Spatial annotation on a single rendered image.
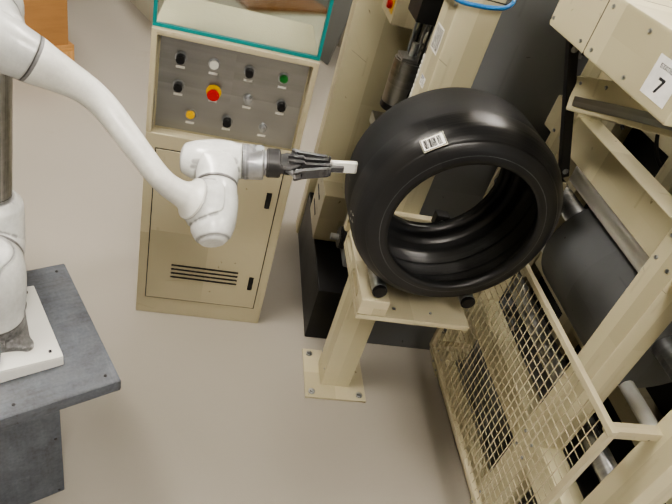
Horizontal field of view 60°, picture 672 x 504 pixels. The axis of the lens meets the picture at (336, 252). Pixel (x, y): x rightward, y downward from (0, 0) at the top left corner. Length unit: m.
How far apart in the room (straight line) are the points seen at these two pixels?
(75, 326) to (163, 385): 0.77
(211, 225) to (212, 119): 0.89
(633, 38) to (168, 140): 1.50
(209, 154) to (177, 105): 0.75
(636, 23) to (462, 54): 0.50
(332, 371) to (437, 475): 0.59
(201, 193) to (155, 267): 1.22
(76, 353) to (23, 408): 0.20
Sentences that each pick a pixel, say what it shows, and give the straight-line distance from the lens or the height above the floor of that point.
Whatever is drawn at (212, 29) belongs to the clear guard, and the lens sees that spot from 2.07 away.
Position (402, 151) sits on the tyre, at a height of 1.35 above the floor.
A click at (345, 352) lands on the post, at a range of 2.45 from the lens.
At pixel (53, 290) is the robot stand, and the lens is 1.92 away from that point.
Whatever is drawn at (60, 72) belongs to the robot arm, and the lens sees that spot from 1.34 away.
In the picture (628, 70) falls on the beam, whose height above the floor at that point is 1.68.
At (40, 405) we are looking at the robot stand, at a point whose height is 0.65.
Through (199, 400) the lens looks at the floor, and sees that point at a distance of 2.46.
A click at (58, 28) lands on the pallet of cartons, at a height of 0.27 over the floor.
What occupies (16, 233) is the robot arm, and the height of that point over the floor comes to 0.91.
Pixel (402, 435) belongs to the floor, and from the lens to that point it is 2.57.
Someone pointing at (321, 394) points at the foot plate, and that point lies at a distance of 2.56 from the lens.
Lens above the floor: 1.97
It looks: 37 degrees down
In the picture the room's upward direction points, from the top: 18 degrees clockwise
